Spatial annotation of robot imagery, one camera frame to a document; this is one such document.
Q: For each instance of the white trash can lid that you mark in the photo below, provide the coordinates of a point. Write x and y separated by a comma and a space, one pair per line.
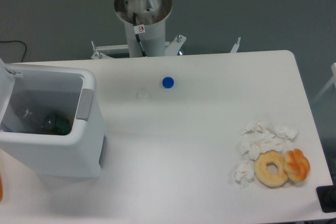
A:
7, 82

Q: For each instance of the blue bottle cap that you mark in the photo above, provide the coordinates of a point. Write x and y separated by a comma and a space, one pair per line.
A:
167, 82

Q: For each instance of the white trash can body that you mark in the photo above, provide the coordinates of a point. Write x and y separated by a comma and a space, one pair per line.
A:
70, 93

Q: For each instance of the green bottle in trash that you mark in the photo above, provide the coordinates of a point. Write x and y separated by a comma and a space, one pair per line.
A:
54, 123

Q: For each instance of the clear plastic bottle in trash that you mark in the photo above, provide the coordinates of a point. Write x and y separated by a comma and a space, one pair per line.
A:
32, 117

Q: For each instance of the crumpled white tissue middle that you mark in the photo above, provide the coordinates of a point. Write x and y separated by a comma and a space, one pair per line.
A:
258, 138

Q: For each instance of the crumpled white tissue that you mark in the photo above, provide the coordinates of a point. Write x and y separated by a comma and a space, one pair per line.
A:
244, 173
285, 132
258, 138

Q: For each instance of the crumpled white tissue bottom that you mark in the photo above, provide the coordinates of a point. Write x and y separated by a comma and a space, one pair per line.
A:
244, 173

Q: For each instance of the crumpled white tissue top right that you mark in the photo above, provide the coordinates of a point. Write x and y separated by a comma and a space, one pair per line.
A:
285, 132

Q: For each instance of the orange twisted pastry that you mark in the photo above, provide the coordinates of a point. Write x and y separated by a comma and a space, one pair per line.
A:
296, 165

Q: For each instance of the black device at table edge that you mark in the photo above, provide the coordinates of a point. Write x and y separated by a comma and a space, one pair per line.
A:
326, 197

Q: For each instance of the orange object at left edge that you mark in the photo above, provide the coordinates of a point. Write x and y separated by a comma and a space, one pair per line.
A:
1, 189

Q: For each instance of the white bracket behind table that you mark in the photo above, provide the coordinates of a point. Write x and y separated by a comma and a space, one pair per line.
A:
173, 48

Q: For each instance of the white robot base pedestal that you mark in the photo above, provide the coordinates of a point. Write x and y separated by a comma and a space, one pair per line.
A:
144, 23

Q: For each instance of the plain ring donut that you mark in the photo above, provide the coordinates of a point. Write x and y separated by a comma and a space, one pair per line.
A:
269, 169

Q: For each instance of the white frame at right edge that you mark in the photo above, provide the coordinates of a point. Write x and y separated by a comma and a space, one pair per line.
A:
328, 85

